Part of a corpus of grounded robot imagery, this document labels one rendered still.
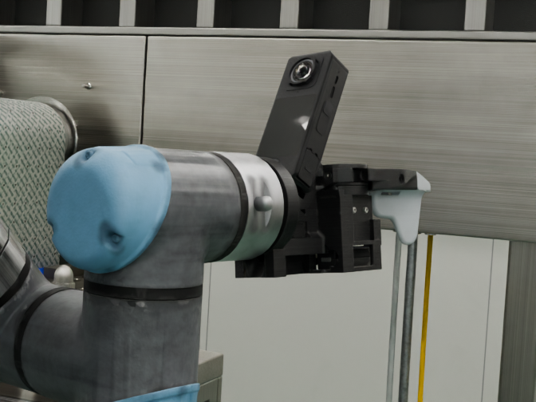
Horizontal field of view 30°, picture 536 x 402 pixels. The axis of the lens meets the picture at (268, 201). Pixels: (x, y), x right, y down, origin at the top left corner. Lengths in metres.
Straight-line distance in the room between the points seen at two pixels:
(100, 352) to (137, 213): 0.09
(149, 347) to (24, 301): 0.12
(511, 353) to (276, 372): 2.57
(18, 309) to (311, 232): 0.22
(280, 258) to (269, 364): 3.54
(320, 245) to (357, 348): 3.36
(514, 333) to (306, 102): 1.04
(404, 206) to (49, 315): 0.31
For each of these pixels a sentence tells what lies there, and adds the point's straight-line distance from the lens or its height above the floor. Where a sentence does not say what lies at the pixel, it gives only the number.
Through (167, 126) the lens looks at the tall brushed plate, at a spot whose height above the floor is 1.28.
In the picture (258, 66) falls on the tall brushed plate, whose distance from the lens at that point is 1.67.
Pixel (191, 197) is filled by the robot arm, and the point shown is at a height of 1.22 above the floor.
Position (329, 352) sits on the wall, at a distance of 4.14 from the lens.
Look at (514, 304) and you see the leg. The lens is 1.72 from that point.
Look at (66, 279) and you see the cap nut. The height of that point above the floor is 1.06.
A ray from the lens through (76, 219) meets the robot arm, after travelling 0.60.
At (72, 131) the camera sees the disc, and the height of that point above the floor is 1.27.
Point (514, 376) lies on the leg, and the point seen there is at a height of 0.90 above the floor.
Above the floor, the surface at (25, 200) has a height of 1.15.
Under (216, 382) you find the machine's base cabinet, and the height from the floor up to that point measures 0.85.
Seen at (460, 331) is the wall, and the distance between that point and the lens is 3.98.
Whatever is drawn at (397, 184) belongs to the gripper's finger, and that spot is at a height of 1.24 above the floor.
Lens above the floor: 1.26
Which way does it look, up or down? 3 degrees down
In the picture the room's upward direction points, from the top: 3 degrees clockwise
